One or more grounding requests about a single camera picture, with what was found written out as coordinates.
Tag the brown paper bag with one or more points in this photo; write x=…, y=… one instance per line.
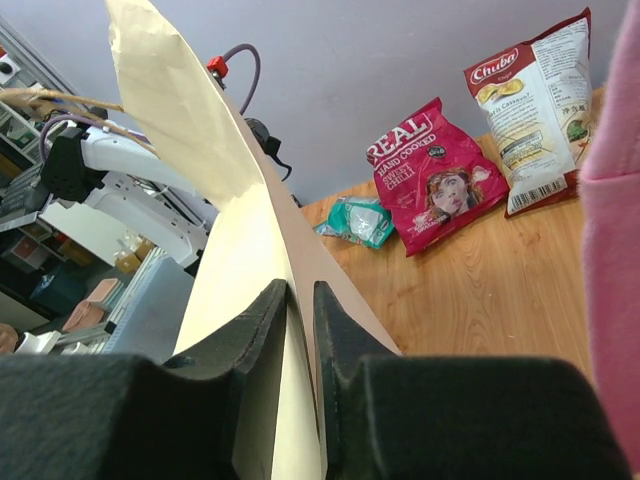
x=259, y=235

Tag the pink t-shirt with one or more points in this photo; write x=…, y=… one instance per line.
x=609, y=192

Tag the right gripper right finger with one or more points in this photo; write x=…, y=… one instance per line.
x=388, y=416

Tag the red white chips bag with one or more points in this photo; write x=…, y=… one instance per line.
x=537, y=100

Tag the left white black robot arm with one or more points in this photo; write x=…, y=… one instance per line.
x=84, y=162

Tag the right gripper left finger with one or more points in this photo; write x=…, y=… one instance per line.
x=206, y=413

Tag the teal white snack packet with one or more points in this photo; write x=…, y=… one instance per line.
x=359, y=220

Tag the magenta crisps bag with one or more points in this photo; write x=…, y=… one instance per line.
x=433, y=178

